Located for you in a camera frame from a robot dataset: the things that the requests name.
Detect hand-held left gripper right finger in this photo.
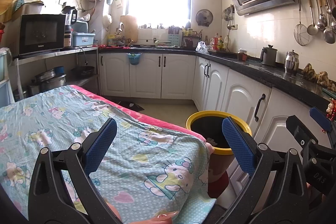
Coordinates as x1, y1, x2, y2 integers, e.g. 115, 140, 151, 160
218, 116, 310, 224

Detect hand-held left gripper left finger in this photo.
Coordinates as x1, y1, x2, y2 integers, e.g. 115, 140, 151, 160
28, 118, 118, 224

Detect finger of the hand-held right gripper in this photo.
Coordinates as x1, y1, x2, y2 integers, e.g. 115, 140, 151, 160
309, 107, 336, 135
286, 115, 320, 153

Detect yellow rimmed brown bin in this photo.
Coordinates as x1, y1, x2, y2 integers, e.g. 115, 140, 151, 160
186, 110, 252, 184

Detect person's right hand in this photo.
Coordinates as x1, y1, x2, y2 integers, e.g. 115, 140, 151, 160
306, 182, 324, 203

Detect person's left hand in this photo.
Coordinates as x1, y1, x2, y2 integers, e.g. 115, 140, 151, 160
104, 197, 179, 224

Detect red bead ornament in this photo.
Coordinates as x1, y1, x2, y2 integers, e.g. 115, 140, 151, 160
322, 98, 336, 132

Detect brown ginger roots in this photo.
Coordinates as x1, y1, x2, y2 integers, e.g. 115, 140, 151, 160
301, 63, 336, 92

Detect cartoon cat printed blanket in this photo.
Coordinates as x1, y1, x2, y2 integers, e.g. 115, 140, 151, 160
0, 85, 217, 224

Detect white base cabinets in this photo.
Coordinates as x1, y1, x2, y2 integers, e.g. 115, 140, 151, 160
99, 53, 197, 100
193, 56, 336, 188

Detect red round stool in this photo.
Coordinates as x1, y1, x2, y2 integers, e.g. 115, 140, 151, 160
209, 174, 229, 199

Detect black floor mat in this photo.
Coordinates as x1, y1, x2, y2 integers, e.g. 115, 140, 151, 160
117, 101, 145, 112

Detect pink fleece blanket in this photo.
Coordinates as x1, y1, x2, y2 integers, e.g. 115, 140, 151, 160
71, 84, 214, 153

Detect steel kettle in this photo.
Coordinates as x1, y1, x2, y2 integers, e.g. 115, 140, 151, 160
284, 50, 300, 75

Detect black stone countertop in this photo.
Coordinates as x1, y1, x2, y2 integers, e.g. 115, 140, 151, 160
98, 46, 336, 109

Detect black wok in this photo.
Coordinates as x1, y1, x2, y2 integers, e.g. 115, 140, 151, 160
71, 66, 95, 76

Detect grey kettle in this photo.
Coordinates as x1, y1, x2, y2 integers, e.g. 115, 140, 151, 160
260, 45, 278, 66

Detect large steel pot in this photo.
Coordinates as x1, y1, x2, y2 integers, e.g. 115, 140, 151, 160
35, 69, 67, 92

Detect steel spatula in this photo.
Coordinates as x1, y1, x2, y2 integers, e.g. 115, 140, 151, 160
323, 0, 336, 44

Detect steel slotted ladle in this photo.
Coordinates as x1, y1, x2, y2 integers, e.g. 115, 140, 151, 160
306, 0, 319, 36

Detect blue hanging door bin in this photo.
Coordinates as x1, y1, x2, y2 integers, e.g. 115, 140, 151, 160
127, 53, 141, 66

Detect clear plastic bag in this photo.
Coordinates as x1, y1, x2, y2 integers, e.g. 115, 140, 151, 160
196, 41, 210, 53

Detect steel shelf table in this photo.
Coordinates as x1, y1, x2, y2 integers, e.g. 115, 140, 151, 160
13, 46, 100, 104

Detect yellow packets by sink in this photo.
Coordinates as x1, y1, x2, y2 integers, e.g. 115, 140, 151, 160
108, 34, 125, 46

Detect blue plastic box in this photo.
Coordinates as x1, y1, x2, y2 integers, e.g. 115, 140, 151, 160
72, 32, 95, 47

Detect spice rack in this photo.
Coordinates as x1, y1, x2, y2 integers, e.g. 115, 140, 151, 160
182, 28, 202, 49

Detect plastic drawer unit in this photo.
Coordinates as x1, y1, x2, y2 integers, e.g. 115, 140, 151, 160
0, 48, 15, 109

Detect wooden cutting board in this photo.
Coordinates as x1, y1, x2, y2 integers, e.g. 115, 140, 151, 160
120, 15, 139, 42

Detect light blue knife block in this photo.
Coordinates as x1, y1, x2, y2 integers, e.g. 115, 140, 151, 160
168, 27, 181, 47

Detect white hanging scoop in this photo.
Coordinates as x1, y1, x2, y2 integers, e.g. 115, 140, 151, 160
102, 14, 113, 30

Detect black microwave oven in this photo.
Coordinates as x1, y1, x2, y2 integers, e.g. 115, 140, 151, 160
17, 14, 66, 56

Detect black blender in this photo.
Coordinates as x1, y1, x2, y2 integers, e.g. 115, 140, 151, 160
62, 6, 78, 48

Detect hanging small utensils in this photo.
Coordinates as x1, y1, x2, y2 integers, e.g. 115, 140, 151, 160
223, 5, 235, 22

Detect white pot with lid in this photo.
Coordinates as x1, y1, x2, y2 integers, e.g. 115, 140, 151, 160
22, 1, 46, 16

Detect teal slotted spatula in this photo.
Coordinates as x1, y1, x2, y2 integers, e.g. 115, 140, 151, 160
12, 0, 25, 14

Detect small black wall fan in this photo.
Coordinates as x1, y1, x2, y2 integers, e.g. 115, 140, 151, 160
196, 9, 214, 26

